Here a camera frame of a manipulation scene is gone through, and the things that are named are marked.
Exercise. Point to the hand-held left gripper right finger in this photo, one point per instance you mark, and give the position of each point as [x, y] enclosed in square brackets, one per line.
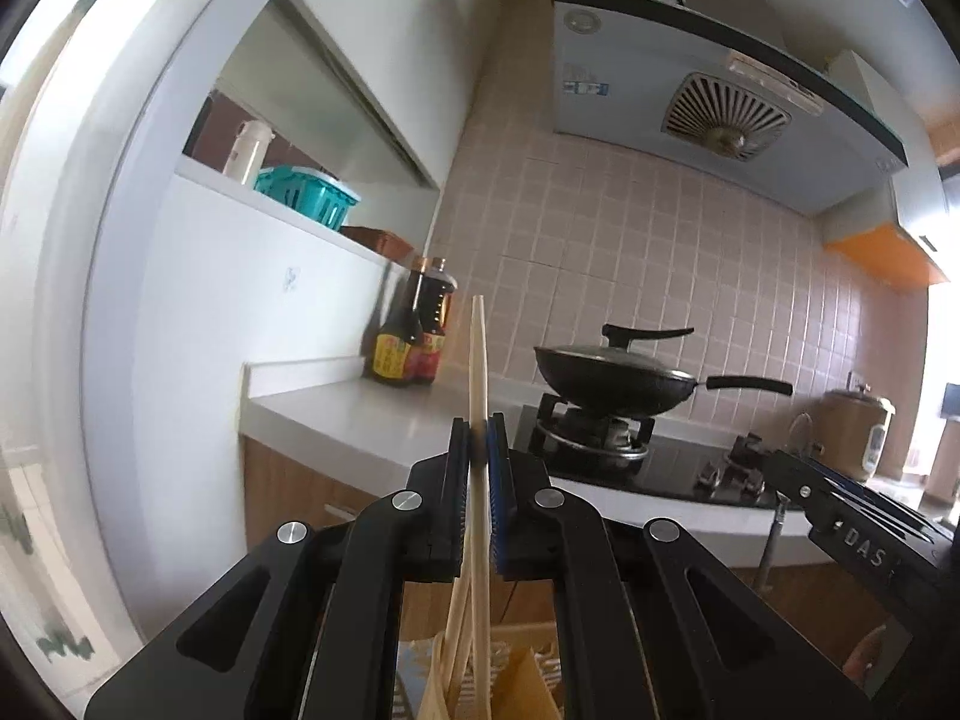
[496, 499]

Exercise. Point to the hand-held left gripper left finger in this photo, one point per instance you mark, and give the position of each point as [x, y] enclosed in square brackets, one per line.
[459, 499]

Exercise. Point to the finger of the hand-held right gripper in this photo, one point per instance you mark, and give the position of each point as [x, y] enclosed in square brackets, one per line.
[796, 474]
[885, 493]

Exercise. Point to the light wooden chopstick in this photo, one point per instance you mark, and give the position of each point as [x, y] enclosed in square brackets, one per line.
[484, 360]
[475, 360]
[439, 660]

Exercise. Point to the person's right hand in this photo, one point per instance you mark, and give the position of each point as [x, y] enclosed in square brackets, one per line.
[866, 660]

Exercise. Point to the chrome faucet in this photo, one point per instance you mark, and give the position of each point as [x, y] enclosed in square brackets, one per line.
[801, 431]

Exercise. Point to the beige rice cooker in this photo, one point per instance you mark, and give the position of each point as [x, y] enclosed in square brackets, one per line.
[862, 431]

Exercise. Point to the metal pole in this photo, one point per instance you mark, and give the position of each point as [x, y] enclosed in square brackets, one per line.
[772, 544]

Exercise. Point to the black glass gas stove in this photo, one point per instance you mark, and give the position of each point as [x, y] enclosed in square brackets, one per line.
[645, 457]

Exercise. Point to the wooden base cabinet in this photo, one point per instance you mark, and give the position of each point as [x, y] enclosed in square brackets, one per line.
[300, 491]

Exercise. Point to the black wok with lid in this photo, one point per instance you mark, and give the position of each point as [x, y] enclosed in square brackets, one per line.
[619, 379]

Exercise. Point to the dark soy sauce bottle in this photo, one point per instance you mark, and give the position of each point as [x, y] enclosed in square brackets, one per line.
[395, 337]
[435, 315]

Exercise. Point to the yellow utensil holder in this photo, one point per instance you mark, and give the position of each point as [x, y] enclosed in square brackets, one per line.
[529, 679]

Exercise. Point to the blue patterned cloth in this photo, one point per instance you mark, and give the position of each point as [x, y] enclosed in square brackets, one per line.
[420, 679]

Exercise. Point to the brown wooden box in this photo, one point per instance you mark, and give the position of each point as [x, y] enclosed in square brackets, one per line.
[379, 241]

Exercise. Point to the teal plastic basket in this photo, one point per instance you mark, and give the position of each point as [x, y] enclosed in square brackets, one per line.
[311, 195]

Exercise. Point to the grey range hood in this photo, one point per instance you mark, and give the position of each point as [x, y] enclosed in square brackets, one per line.
[720, 90]

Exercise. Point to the white thermos jug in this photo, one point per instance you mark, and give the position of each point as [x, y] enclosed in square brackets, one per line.
[250, 150]

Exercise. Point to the white wall socket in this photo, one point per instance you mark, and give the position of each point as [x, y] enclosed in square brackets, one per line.
[855, 379]

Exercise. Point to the orange wall cabinet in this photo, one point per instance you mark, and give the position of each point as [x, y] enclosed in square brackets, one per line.
[889, 255]

